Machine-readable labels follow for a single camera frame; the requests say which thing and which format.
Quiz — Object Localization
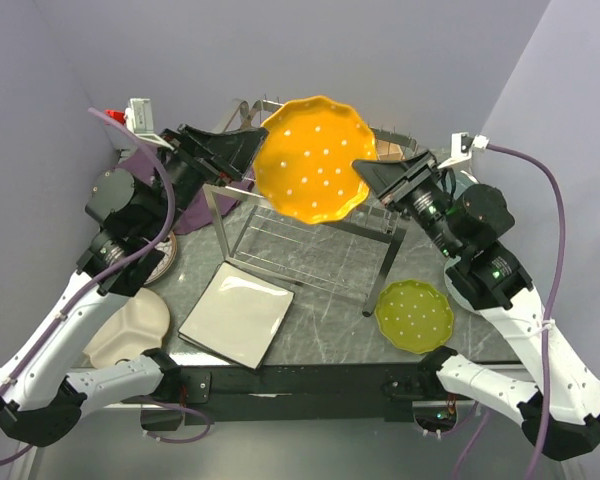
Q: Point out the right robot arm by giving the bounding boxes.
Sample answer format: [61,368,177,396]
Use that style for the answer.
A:
[352,151,600,461]

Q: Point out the metal dish rack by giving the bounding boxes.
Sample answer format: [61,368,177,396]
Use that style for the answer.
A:
[201,97,431,317]

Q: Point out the floral patterned plate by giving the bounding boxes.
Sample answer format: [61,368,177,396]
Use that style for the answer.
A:
[144,232,178,286]

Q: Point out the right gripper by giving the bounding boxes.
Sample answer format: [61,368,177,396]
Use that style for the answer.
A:
[353,148,464,258]

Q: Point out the purple cloth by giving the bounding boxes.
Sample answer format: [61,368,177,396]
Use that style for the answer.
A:
[119,150,240,235]

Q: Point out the square cream plate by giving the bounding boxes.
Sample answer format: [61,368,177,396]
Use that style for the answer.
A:
[177,332,263,370]
[178,262,294,360]

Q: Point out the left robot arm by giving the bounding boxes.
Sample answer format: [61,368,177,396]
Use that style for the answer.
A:
[0,125,268,447]

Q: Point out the wooden compartment tray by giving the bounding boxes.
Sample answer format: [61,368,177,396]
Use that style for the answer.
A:
[375,140,405,161]

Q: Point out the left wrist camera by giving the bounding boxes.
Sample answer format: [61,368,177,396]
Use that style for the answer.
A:
[105,98,169,148]

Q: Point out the mint floral plate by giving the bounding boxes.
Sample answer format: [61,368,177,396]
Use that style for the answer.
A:
[443,261,476,314]

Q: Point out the cream round bowl plate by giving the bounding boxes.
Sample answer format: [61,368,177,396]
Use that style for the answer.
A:
[83,288,171,369]

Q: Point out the teal round plate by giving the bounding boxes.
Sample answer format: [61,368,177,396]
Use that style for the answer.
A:
[455,169,479,190]

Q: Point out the orange plate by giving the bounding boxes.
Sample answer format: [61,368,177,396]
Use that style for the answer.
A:
[253,96,377,225]

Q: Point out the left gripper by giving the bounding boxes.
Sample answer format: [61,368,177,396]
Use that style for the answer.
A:
[143,122,268,242]

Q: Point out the green polka dot plate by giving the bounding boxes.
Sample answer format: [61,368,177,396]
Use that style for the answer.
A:
[374,279,454,355]

